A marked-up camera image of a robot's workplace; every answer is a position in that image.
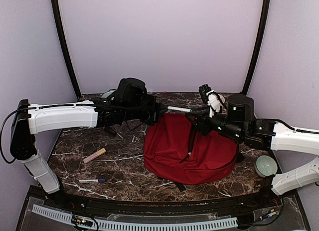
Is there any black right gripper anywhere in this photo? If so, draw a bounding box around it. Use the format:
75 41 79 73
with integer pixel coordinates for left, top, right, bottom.
185 105 245 141

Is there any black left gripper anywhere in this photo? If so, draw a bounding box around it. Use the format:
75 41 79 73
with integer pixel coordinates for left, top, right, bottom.
123 93 168 127

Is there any red backpack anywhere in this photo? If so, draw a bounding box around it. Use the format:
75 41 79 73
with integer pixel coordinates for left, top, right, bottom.
144 113 239 185

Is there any pink yellow highlighter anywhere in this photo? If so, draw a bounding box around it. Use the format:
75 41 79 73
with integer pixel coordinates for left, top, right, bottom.
83 148 106 164

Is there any white pen purple cap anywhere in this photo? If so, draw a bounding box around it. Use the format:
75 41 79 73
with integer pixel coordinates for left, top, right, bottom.
79 179 106 183

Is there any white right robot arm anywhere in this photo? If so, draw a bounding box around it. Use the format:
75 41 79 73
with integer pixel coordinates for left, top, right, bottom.
186 84 319 208

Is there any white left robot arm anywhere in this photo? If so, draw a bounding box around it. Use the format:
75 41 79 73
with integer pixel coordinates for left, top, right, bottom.
0 91 162 209

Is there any pink capped black marker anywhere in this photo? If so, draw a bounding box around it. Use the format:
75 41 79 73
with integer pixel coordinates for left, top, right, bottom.
104 127 117 136

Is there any pale green ceramic bowl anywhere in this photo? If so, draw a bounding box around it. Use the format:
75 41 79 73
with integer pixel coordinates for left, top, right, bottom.
101 89 116 98

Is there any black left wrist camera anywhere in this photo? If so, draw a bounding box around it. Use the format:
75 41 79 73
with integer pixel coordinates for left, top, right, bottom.
115 78 147 104

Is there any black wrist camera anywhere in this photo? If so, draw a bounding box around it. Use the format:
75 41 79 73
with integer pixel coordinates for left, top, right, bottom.
115 78 147 104
227 94 254 126

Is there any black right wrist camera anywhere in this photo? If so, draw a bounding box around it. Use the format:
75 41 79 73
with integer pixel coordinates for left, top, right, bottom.
227 94 254 126

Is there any black enclosure frame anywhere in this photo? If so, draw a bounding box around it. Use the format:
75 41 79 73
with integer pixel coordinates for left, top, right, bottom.
24 0 300 217

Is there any white slotted cable duct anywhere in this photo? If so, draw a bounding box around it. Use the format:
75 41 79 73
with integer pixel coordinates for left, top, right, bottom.
31 205 238 231

